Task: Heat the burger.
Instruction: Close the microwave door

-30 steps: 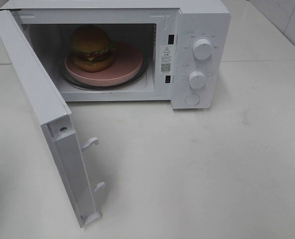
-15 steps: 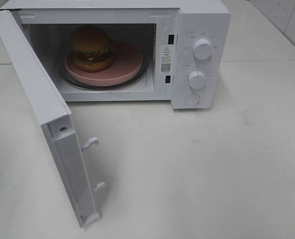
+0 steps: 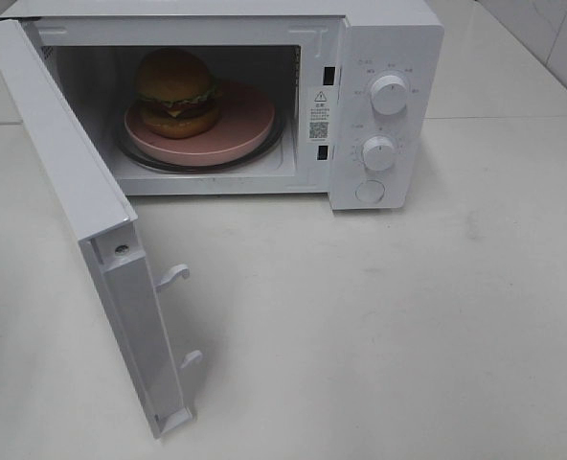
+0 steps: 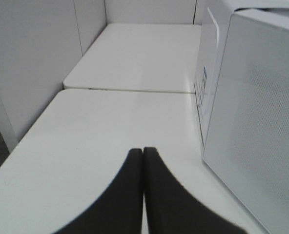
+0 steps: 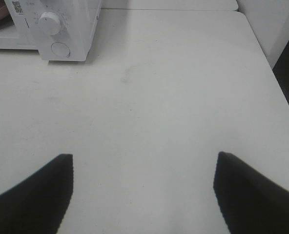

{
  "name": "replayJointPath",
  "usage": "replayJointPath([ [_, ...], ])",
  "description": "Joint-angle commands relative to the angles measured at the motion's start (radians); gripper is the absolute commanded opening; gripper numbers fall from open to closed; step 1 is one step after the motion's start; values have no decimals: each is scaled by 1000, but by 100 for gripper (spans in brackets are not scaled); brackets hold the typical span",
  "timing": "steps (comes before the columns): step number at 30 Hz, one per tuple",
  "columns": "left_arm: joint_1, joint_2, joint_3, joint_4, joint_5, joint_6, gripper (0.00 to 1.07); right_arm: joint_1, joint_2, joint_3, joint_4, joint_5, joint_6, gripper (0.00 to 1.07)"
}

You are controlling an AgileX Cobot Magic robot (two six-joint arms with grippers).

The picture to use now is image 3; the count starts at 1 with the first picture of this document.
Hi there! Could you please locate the white microwave oven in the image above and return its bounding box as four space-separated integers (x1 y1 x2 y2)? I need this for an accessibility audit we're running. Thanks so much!
0 1 444 213

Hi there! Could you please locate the white microwave knob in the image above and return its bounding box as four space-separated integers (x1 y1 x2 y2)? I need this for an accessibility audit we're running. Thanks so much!
369 72 409 116
361 136 396 172

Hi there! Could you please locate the white microwave door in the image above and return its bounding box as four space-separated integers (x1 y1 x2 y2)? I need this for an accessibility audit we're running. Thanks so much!
0 19 202 438

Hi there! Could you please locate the upper white microwave knob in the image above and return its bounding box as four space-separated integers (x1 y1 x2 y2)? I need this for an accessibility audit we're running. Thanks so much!
369 72 409 116

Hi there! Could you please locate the white warning label sticker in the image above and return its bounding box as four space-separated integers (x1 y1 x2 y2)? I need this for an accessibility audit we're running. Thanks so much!
306 86 335 142

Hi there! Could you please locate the pink round plate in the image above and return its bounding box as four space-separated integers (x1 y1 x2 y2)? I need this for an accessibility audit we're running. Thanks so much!
124 80 276 166

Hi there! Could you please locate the round white door button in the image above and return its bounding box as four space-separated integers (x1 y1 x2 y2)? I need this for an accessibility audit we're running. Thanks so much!
355 180 386 204

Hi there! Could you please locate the lower white microwave knob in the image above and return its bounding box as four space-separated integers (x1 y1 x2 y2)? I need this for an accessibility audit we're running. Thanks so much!
361 136 396 172

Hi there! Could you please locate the toy burger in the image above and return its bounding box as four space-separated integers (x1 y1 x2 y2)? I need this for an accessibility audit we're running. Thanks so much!
135 48 221 139

